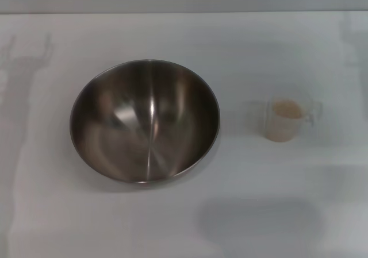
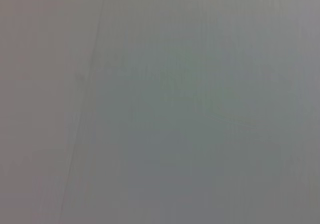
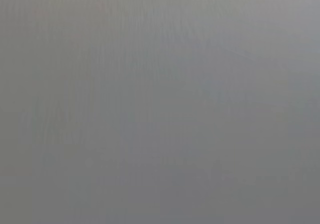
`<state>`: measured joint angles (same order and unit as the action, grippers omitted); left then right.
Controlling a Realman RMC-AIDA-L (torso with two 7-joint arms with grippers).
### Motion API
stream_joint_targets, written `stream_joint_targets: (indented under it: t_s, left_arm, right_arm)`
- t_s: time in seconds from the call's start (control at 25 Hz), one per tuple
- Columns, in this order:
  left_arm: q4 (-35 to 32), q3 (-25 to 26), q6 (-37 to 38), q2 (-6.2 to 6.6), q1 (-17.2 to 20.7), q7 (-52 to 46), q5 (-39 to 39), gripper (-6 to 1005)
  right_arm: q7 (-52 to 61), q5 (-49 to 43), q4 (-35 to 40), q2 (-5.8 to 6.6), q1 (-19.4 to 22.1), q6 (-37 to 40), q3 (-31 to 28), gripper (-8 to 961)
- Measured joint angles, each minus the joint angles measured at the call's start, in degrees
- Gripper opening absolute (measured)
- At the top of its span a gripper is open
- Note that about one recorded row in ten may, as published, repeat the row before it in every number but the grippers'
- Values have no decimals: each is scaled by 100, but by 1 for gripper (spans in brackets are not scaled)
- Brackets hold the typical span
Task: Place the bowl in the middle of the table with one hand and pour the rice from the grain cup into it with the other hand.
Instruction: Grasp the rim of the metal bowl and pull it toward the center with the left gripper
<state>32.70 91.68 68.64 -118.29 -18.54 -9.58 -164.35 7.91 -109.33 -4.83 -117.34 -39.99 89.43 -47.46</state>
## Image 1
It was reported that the clear plastic measuring cup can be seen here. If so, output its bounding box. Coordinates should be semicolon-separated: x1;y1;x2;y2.
264;95;324;142

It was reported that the stainless steel mixing bowl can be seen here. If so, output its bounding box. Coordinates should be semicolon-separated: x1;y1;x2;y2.
69;59;221;184

